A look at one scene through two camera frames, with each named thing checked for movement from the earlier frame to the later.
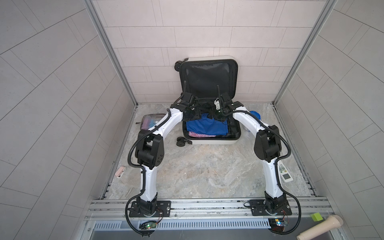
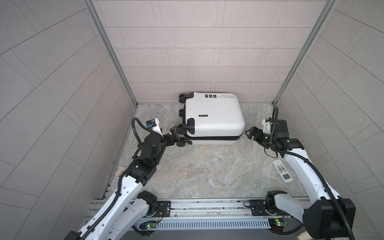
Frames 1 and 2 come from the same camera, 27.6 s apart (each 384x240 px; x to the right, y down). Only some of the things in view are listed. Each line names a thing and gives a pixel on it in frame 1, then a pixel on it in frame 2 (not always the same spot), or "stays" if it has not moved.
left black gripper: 196,114 to 174,137
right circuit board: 277,224 stays
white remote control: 284,173 stays
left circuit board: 148,225 stays
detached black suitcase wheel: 181,141 stays
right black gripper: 213,112 to 256,137
